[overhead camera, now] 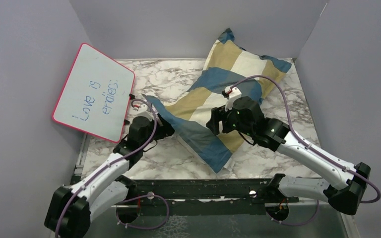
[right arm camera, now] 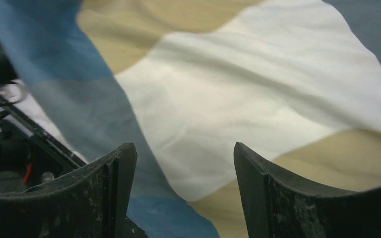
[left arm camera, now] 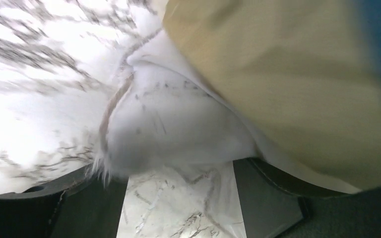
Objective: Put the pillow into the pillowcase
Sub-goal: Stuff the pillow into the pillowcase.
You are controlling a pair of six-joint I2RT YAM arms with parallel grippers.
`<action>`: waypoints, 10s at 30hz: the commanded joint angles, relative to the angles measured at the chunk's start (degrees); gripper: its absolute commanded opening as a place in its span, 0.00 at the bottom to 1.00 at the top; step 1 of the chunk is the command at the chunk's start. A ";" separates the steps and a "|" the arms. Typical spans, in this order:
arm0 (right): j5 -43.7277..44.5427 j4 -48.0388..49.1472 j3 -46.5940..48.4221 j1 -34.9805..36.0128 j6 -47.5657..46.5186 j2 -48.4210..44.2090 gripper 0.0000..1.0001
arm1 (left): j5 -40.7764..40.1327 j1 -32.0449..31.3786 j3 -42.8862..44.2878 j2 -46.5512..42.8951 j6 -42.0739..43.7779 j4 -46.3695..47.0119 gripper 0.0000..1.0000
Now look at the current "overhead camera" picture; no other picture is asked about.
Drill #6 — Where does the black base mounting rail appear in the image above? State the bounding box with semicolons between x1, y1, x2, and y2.
108;176;299;217

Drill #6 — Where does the blue beige checked pillowcase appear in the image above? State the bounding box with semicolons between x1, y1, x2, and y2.
144;28;292;173

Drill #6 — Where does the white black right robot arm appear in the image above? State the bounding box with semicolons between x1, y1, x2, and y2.
206;96;371;215

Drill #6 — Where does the aluminium frame rail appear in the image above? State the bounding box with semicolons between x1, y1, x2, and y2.
49;134;361;238

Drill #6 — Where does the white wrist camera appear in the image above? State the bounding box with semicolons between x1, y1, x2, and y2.
132;104;158;120
222;86;242;112

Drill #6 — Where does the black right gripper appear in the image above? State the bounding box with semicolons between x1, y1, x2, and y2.
206;104;254;137

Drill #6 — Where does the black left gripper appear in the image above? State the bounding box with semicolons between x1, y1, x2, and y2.
141;112;178;149

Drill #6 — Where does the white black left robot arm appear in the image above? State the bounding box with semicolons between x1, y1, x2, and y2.
44;115;175;238

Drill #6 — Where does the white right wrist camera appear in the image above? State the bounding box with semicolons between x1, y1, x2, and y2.
222;86;242;112

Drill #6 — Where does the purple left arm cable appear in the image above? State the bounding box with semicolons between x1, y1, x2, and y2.
55;98;171;238

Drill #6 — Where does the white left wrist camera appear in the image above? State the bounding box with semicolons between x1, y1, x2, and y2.
132;104;158;120

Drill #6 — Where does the pink framed whiteboard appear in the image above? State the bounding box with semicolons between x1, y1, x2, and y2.
52;43;135;142

